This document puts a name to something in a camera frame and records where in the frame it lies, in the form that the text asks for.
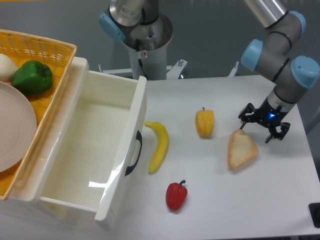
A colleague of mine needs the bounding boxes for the yellow banana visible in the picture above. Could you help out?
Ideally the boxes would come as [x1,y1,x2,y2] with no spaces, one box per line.
[144,121,169,175]

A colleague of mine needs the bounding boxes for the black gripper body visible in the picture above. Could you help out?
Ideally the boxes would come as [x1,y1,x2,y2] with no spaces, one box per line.
[254,98,288,128]

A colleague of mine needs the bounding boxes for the yellow bell pepper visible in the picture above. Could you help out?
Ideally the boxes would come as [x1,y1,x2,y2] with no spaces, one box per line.
[195,107,215,139]

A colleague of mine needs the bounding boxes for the white drawer cabinet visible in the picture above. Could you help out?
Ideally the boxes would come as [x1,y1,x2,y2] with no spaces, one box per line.
[0,56,118,231]

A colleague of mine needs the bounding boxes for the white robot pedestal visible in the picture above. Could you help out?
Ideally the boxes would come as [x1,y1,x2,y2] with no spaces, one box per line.
[123,13,173,80]

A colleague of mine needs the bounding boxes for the pink plate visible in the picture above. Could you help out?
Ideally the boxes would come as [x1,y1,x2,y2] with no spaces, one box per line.
[0,82,37,171]

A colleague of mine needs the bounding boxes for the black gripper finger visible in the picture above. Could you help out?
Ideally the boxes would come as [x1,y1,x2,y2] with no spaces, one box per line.
[265,122,291,144]
[238,103,257,130]

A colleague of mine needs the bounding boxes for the black object at table edge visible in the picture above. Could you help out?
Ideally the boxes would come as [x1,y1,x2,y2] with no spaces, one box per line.
[308,202,320,229]

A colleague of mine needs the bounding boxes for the white onion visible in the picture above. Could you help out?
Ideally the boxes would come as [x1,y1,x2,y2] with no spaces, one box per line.
[0,53,18,82]

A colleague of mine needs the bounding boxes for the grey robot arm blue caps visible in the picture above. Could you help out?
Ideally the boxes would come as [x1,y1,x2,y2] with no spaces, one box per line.
[99,0,320,140]

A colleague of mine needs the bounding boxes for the yellow woven basket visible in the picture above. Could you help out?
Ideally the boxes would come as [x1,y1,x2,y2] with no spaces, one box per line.
[0,29,77,200]

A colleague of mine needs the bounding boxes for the triangle bread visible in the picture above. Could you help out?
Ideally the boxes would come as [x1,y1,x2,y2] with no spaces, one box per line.
[227,129,259,170]

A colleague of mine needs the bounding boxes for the red bell pepper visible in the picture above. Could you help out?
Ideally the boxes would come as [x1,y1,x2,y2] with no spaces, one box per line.
[165,180,188,211]

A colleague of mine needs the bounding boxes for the white plastic drawer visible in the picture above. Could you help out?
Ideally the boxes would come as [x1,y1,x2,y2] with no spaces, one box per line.
[37,70,148,222]

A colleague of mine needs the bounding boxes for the green bell pepper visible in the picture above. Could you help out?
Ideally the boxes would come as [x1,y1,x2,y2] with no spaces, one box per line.
[11,60,53,96]

